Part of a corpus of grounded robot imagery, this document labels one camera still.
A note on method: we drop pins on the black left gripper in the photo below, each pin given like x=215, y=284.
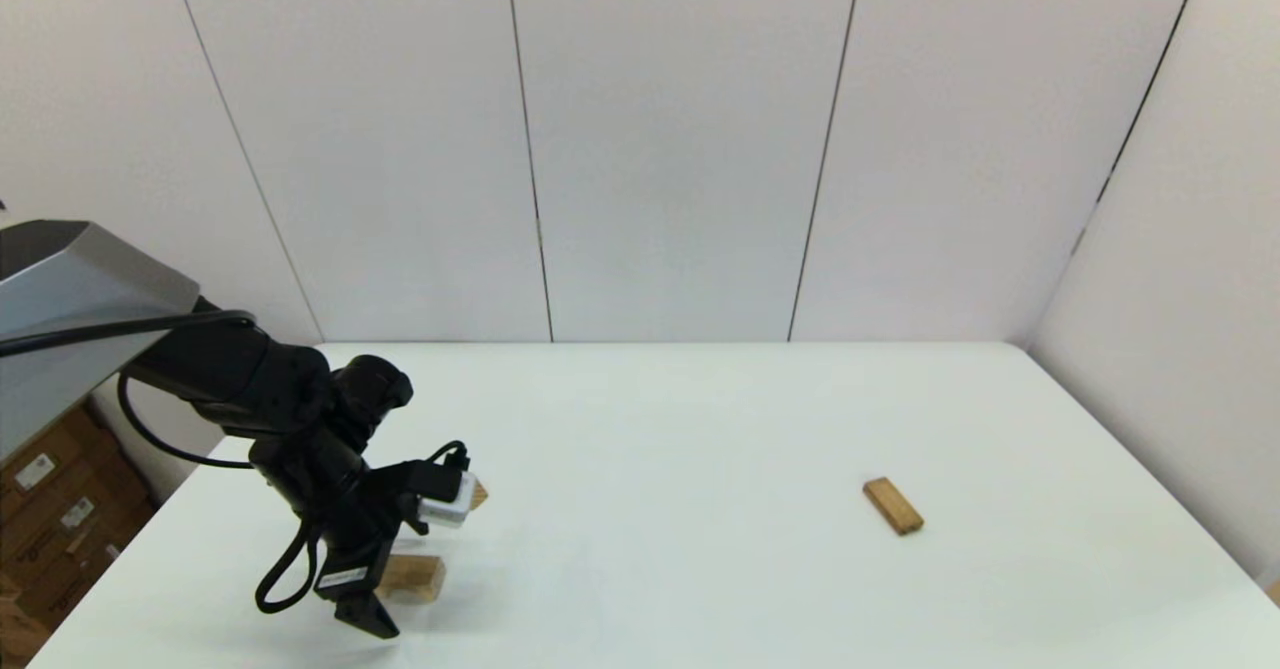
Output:
x=350, y=539

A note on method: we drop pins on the arched wooden building block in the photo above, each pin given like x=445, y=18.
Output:
x=418, y=577

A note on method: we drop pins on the rectangular wooden building block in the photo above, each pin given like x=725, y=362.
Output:
x=893, y=506

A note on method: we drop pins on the triangular wooden building block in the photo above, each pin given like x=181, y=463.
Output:
x=479, y=495

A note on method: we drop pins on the brown cardboard box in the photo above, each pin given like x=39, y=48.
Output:
x=45, y=469
x=18, y=634
x=90, y=539

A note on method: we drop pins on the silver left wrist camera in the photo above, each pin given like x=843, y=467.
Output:
x=446, y=501

